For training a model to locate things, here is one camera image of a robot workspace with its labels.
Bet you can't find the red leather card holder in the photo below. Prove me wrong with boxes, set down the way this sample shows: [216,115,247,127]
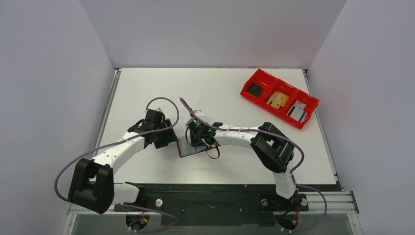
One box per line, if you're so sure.
[177,137,211,158]

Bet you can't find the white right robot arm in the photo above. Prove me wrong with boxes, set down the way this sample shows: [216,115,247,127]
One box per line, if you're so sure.
[186,117,297,199]

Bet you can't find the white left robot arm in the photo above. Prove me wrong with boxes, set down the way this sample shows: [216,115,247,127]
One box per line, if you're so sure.
[68,109,178,214]

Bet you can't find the black cards in bin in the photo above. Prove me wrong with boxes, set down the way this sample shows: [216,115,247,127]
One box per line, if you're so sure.
[246,83,263,98]

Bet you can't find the gold cards in bin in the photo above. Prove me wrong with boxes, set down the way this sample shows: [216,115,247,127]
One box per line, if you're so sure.
[267,92,289,109]

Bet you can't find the silver cards in bin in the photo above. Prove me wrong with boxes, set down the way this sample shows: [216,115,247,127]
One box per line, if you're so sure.
[287,100,307,123]

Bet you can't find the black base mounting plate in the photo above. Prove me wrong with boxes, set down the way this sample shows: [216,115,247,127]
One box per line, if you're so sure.
[81,183,342,227]

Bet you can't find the red three-compartment bin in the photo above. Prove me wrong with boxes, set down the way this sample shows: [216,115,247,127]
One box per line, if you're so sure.
[240,69,320,129]

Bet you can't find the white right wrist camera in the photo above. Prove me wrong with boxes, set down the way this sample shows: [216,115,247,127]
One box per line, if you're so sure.
[194,110,206,118]

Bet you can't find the aluminium front rail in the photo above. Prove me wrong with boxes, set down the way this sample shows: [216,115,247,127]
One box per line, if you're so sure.
[67,191,359,215]

